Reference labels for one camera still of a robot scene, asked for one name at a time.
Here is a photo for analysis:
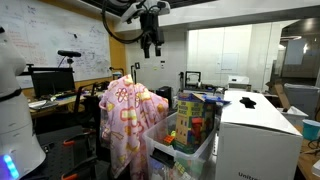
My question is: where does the colourful toy blocks box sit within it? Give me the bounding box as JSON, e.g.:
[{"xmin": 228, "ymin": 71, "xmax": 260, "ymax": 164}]
[{"xmin": 173, "ymin": 92, "xmax": 231, "ymax": 155}]

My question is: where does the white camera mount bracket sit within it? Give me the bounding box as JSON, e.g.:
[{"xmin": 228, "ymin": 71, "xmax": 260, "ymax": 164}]
[{"xmin": 120, "ymin": 0, "xmax": 162, "ymax": 24}]

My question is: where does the black computer monitor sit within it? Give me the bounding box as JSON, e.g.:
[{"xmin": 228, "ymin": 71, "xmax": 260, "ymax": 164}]
[{"xmin": 30, "ymin": 70, "xmax": 77, "ymax": 99}]

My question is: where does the grey keyboard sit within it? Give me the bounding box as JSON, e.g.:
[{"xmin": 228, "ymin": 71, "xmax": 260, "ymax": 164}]
[{"xmin": 28, "ymin": 99, "xmax": 60, "ymax": 111}]

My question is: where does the black cart with orange clamps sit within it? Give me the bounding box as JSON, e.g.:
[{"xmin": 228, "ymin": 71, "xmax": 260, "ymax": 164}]
[{"xmin": 35, "ymin": 125, "xmax": 98, "ymax": 180}]

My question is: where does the brown cardboard sheet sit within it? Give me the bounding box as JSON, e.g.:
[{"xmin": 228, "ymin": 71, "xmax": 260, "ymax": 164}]
[{"xmin": 265, "ymin": 79, "xmax": 292, "ymax": 110}]

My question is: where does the black 3D printer frame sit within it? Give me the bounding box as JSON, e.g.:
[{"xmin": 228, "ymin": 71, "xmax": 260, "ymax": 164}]
[{"xmin": 184, "ymin": 70, "xmax": 202, "ymax": 90}]

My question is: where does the clear plastic storage bin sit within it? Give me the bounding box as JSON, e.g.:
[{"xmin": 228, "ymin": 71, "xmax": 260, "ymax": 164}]
[{"xmin": 142, "ymin": 111, "xmax": 222, "ymax": 180}]

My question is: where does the long wooden desk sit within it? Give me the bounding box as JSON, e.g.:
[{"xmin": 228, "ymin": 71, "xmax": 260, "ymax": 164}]
[{"xmin": 28, "ymin": 87, "xmax": 114, "ymax": 119}]

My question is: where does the whiteboard with writing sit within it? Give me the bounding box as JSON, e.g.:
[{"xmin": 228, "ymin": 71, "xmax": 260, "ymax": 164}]
[{"xmin": 3, "ymin": 0, "xmax": 112, "ymax": 88}]

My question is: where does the small white open box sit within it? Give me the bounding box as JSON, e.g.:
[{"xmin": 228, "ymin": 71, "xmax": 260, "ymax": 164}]
[{"xmin": 277, "ymin": 105, "xmax": 310, "ymax": 128}]

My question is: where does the light wooden table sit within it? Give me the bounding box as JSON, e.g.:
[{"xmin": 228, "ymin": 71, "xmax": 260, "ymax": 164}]
[{"xmin": 295, "ymin": 124, "xmax": 320, "ymax": 180}]

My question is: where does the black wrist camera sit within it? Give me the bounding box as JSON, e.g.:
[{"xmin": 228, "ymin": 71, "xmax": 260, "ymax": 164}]
[{"xmin": 156, "ymin": 0, "xmax": 172, "ymax": 16}]

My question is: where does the teal cup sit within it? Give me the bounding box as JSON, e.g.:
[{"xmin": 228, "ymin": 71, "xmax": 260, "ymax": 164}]
[{"xmin": 302, "ymin": 119, "xmax": 320, "ymax": 142}]

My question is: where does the pink patterned fleece blanket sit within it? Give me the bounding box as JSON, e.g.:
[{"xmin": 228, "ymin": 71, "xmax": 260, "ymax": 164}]
[{"xmin": 98, "ymin": 74, "xmax": 170, "ymax": 180}]

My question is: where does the grey lidded storage bin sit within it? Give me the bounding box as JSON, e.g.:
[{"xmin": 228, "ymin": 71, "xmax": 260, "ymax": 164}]
[{"xmin": 283, "ymin": 83, "xmax": 320, "ymax": 120}]

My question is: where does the white printer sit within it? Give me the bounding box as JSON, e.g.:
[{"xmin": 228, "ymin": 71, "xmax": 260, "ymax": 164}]
[{"xmin": 227, "ymin": 74, "xmax": 251, "ymax": 92}]

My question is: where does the white poster on glass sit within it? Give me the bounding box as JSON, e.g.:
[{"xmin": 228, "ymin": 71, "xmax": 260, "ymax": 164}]
[{"xmin": 216, "ymin": 52, "xmax": 240, "ymax": 73}]

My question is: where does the orange toy block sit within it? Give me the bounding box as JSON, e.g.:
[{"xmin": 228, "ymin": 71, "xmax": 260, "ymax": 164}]
[{"xmin": 162, "ymin": 134, "xmax": 176, "ymax": 146}]

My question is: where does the black computer tower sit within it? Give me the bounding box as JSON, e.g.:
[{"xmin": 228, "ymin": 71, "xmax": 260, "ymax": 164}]
[{"xmin": 155, "ymin": 85, "xmax": 174, "ymax": 109}]

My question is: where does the black camera on stand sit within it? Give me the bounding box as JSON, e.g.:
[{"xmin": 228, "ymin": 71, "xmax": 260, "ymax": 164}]
[{"xmin": 57, "ymin": 49, "xmax": 83, "ymax": 69}]

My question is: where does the black office chair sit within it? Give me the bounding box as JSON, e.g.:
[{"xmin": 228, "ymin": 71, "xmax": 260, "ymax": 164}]
[{"xmin": 83, "ymin": 93, "xmax": 111, "ymax": 158}]

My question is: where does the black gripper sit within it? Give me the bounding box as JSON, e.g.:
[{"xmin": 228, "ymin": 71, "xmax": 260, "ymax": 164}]
[{"xmin": 139, "ymin": 12, "xmax": 166, "ymax": 60}]

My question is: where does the white box appliance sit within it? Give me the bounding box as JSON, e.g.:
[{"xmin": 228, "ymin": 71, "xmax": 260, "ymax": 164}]
[{"xmin": 214, "ymin": 90, "xmax": 304, "ymax": 180}]

